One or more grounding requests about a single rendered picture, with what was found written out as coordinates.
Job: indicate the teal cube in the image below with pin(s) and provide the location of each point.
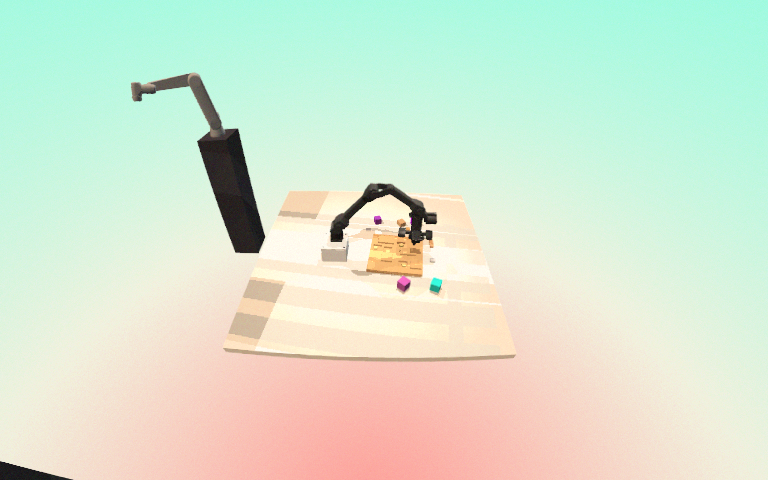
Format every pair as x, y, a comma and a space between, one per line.
435, 285

